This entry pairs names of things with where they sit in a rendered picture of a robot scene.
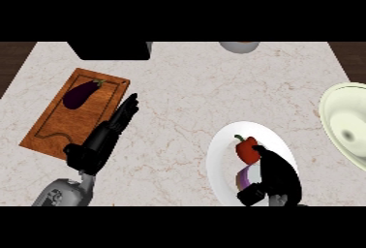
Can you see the pale cream bowl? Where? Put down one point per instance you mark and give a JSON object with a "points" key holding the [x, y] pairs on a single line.
{"points": [[346, 124]]}

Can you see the purple eggplant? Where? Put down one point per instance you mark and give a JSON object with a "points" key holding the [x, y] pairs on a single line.
{"points": [[82, 93]]}

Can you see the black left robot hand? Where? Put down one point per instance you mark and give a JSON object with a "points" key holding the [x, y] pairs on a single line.
{"points": [[106, 135]]}

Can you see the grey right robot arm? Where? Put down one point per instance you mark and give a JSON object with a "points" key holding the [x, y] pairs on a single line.
{"points": [[278, 200]]}

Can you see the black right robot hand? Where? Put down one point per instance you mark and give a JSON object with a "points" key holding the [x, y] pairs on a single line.
{"points": [[278, 176]]}

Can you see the grey round container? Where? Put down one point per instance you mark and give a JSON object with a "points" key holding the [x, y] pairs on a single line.
{"points": [[240, 46]]}

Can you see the red bell pepper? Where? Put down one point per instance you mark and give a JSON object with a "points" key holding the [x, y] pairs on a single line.
{"points": [[247, 149]]}

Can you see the white plate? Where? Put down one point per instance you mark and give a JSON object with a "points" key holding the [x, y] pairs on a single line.
{"points": [[224, 161]]}

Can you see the black appliance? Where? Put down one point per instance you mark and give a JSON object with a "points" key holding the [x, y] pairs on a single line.
{"points": [[113, 50]]}

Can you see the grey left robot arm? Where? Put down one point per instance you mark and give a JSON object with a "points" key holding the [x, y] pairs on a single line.
{"points": [[64, 193]]}

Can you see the brown wooden cutting board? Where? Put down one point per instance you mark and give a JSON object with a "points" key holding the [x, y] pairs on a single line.
{"points": [[76, 113]]}

